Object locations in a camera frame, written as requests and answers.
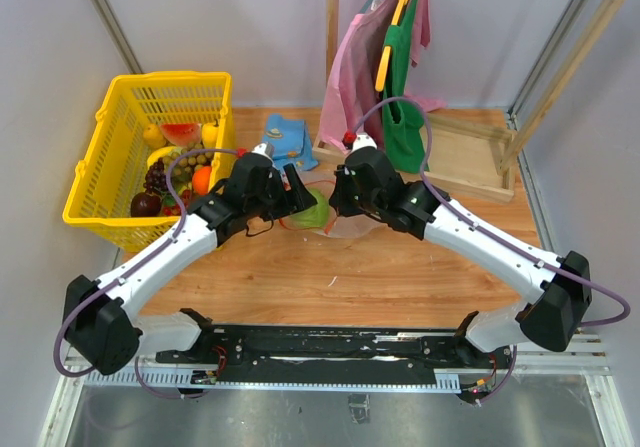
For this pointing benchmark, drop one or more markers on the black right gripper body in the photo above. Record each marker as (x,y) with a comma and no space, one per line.
(348,200)

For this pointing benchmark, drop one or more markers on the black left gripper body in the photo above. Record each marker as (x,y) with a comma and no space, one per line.
(272,204)

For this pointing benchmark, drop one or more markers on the green cabbage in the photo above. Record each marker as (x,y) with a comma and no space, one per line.
(315,217)

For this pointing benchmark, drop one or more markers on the clear zip bag orange zipper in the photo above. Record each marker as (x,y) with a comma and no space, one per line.
(338,226)

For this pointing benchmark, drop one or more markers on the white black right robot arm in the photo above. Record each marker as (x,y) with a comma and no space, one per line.
(553,290)

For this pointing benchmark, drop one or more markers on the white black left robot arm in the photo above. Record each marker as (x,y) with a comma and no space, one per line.
(102,319)

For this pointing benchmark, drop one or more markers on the blue cartoon print cloth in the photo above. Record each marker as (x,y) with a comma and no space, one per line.
(291,141)

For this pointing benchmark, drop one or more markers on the orange fruit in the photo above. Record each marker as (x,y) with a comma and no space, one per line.
(200,180)

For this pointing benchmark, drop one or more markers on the green hanging shirt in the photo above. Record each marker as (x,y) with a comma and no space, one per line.
(402,123)

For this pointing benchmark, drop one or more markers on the green grape bunch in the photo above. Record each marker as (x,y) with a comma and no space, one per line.
(193,161)

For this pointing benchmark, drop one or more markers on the yellow bell pepper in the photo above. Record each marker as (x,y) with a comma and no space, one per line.
(209,135)

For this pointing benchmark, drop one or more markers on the watermelon slice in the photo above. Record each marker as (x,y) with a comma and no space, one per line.
(181,134)

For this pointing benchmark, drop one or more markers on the pink hanging shirt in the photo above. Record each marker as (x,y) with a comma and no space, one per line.
(350,91)

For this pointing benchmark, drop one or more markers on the purple grape bunch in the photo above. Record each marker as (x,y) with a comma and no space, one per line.
(155,179)

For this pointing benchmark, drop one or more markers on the yellow banana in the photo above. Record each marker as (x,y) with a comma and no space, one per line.
(159,154)

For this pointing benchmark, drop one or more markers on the dark red apple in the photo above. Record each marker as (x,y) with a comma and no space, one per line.
(144,204)

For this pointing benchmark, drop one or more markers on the yellow lemon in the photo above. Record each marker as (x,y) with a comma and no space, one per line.
(153,137)

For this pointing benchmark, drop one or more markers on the yellow plastic basket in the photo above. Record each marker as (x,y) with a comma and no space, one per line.
(114,166)

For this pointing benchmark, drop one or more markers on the yellow clothes hanger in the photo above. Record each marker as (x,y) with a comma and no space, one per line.
(395,57)

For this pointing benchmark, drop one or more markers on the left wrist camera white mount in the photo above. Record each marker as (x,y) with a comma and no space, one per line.
(264,149)

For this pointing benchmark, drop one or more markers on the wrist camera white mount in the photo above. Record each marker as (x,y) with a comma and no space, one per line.
(264,149)
(355,141)

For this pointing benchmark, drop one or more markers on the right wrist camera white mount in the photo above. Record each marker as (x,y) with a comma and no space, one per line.
(355,141)

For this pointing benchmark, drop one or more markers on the wooden clothes rack frame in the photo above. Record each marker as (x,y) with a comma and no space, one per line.
(481,57)

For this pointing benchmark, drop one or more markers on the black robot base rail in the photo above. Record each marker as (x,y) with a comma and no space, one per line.
(357,360)

